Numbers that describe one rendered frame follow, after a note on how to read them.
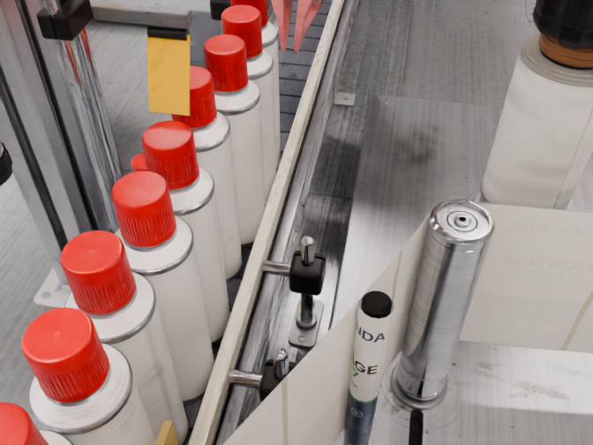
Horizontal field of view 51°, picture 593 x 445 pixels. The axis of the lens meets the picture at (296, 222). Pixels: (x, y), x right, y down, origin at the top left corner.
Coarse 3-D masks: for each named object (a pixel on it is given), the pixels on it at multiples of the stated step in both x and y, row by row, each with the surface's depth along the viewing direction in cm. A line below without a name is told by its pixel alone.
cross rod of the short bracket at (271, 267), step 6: (264, 264) 55; (270, 264) 55; (276, 264) 55; (282, 264) 55; (288, 264) 55; (264, 270) 55; (270, 270) 55; (276, 270) 55; (282, 270) 55; (288, 270) 54; (288, 276) 55
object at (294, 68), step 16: (320, 16) 95; (320, 32) 91; (288, 48) 88; (304, 48) 88; (288, 64) 85; (304, 64) 85; (288, 80) 82; (304, 80) 82; (320, 80) 82; (288, 96) 79; (288, 112) 77; (288, 128) 74; (288, 192) 66; (240, 272) 58; (256, 304) 59; (240, 352) 52; (192, 416) 48
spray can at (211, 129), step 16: (192, 80) 44; (208, 80) 44; (192, 96) 44; (208, 96) 44; (192, 112) 45; (208, 112) 45; (192, 128) 46; (208, 128) 46; (224, 128) 47; (208, 144) 46; (224, 144) 47; (208, 160) 47; (224, 160) 48; (224, 176) 49; (224, 192) 50; (224, 208) 51; (224, 224) 52; (224, 240) 53; (224, 256) 55; (240, 256) 57
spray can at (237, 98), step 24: (216, 48) 47; (240, 48) 47; (216, 72) 48; (240, 72) 48; (216, 96) 49; (240, 96) 49; (240, 120) 50; (240, 144) 52; (240, 168) 53; (240, 192) 55; (264, 192) 58; (240, 216) 57; (240, 240) 60
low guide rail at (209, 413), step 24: (336, 0) 91; (336, 24) 89; (312, 72) 77; (312, 96) 74; (288, 144) 66; (288, 168) 64; (264, 216) 58; (264, 240) 56; (240, 288) 52; (240, 312) 51; (240, 336) 50; (216, 360) 47; (216, 384) 46; (216, 408) 45; (192, 432) 43
